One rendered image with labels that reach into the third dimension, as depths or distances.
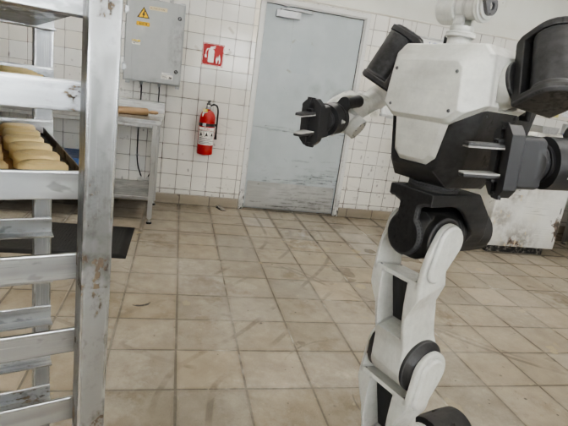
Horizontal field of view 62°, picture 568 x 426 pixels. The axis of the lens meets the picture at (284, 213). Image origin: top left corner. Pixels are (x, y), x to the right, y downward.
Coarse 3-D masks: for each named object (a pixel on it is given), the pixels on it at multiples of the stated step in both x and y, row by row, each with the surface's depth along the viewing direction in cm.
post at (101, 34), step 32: (96, 0) 42; (96, 32) 43; (96, 64) 44; (96, 96) 45; (96, 128) 45; (96, 160) 46; (96, 192) 47; (96, 224) 48; (96, 256) 49; (96, 288) 50; (96, 320) 51; (96, 352) 52; (96, 384) 53; (96, 416) 54
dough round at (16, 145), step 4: (12, 144) 60; (16, 144) 60; (20, 144) 60; (24, 144) 61; (28, 144) 61; (32, 144) 62; (36, 144) 62; (40, 144) 62; (44, 144) 63; (48, 144) 63; (8, 148) 60; (12, 148) 59; (16, 148) 59; (20, 148) 59; (24, 148) 59; (28, 148) 59; (32, 148) 60; (36, 148) 60; (40, 148) 60; (44, 148) 61; (48, 148) 61; (12, 152) 60; (12, 156) 60
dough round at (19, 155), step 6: (18, 150) 56; (24, 150) 57; (30, 150) 57; (36, 150) 58; (42, 150) 58; (48, 150) 59; (18, 156) 54; (24, 156) 54; (30, 156) 55; (36, 156) 55; (42, 156) 55; (48, 156) 56; (54, 156) 56; (18, 162) 55
